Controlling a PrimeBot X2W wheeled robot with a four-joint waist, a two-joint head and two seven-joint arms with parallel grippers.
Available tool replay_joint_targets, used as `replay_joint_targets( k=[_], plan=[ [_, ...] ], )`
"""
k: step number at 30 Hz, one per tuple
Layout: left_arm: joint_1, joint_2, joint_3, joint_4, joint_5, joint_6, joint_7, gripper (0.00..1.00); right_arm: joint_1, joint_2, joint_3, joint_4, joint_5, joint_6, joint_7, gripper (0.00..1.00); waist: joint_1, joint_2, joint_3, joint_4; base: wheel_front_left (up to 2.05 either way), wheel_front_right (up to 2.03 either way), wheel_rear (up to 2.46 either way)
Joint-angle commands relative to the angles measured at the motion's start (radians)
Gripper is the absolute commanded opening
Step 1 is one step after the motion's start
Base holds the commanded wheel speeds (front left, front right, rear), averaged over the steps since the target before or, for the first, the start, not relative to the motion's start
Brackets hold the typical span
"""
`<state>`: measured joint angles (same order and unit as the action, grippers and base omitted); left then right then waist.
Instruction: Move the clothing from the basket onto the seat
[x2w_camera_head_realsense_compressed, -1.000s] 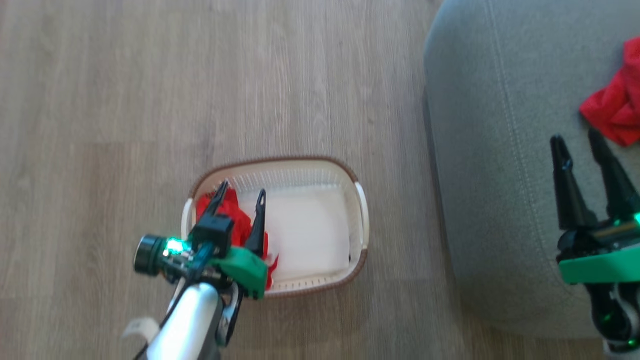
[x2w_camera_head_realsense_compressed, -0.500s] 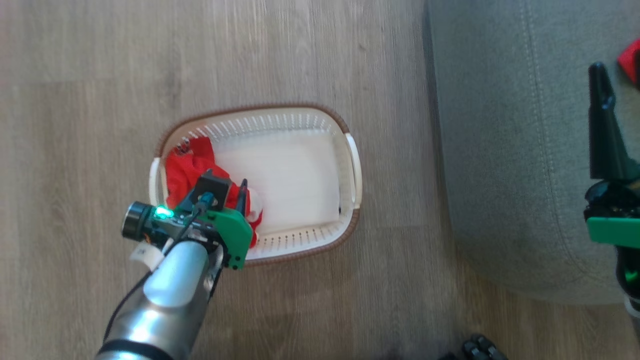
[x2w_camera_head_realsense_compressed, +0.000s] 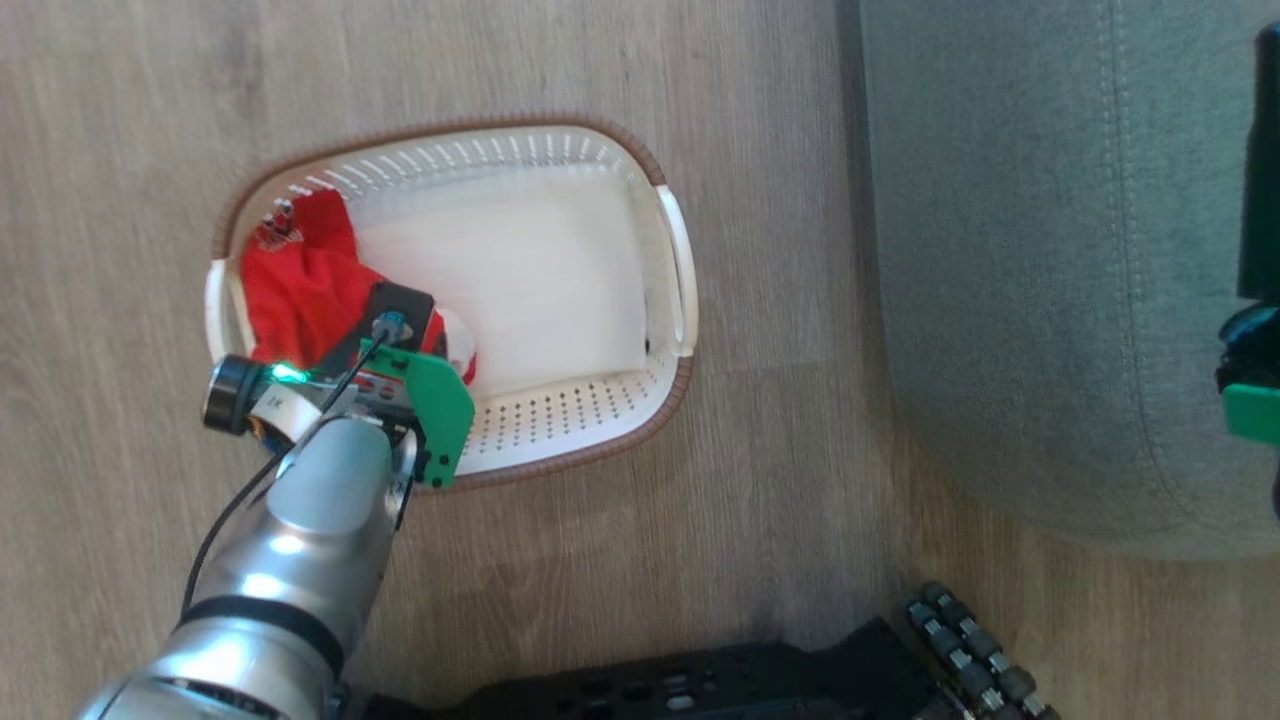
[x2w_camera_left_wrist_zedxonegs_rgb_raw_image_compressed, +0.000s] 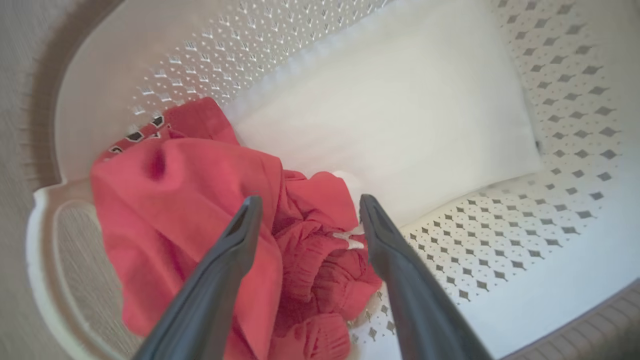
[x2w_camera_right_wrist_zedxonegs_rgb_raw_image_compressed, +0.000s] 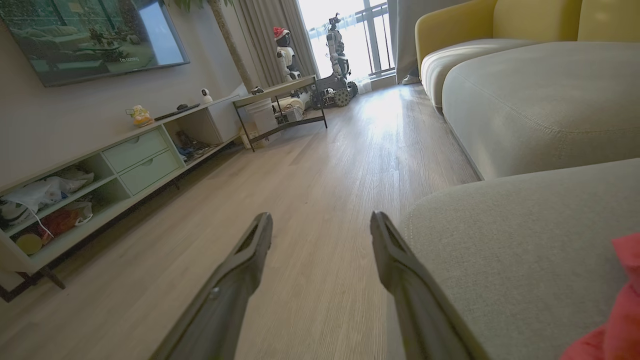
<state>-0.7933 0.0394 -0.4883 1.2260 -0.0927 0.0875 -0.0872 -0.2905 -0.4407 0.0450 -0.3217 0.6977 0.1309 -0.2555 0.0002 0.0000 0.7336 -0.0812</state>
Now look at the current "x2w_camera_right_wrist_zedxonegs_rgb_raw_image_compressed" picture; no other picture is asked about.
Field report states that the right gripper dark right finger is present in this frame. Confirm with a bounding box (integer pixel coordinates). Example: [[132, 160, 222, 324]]
[[370, 211, 489, 360]]

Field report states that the black remote control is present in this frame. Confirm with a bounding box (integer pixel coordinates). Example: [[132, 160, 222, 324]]
[[154, 103, 201, 122]]

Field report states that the red plastic bag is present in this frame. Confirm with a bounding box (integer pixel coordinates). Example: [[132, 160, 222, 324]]
[[37, 200, 95, 242]]

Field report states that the metal-frame side table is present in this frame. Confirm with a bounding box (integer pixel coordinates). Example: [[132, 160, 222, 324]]
[[232, 75, 329, 153]]

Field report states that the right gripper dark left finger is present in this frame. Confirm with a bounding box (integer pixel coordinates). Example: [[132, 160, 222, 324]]
[[150, 212, 274, 360]]

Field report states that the grey curtain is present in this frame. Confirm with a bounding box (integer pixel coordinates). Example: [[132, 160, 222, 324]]
[[387, 0, 471, 84]]

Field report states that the yellow-backed sofa section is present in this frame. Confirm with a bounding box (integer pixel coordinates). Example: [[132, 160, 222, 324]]
[[415, 0, 640, 113]]

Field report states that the pale green TV cabinet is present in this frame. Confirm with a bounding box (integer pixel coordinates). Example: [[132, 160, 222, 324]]
[[0, 92, 244, 303]]

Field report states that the small yellow toy figure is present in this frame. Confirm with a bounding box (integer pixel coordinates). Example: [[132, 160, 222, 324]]
[[130, 104, 154, 128]]

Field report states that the dark window railing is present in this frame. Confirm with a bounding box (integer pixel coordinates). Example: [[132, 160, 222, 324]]
[[350, 0, 396, 79]]

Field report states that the red garment with white stripes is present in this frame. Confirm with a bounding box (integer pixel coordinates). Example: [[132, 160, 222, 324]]
[[560, 232, 640, 360]]

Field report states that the yellow ball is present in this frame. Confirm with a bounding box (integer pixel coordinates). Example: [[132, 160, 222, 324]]
[[16, 233, 44, 256]]

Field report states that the robot with santa hat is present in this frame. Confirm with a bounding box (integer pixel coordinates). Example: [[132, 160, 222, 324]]
[[272, 26, 304, 84]]

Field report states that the plant trunk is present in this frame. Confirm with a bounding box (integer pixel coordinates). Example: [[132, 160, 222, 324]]
[[206, 0, 256, 94]]

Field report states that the grey sofa seat section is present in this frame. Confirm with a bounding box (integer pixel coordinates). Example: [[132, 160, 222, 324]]
[[442, 41, 640, 181], [397, 158, 640, 360]]

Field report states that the white plastic bag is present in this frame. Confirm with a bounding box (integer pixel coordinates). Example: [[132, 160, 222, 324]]
[[0, 166, 96, 227]]

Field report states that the wall-mounted flat television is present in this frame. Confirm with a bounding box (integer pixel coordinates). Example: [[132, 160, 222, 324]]
[[0, 0, 191, 88]]

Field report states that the pale green cabinet drawer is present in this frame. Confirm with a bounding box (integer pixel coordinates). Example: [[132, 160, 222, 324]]
[[102, 129, 170, 174], [119, 149, 182, 196]]

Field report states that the white bucket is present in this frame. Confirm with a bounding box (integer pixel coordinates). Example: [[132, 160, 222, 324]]
[[244, 98, 279, 137]]

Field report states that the beige curtain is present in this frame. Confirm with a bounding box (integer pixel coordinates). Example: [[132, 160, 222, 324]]
[[234, 0, 321, 89]]

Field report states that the grey wheeled robot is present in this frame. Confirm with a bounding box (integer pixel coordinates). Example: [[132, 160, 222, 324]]
[[312, 12, 360, 108]]

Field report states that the clutter in cabinet shelf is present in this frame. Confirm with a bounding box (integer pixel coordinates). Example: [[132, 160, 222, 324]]
[[172, 130, 219, 164]]

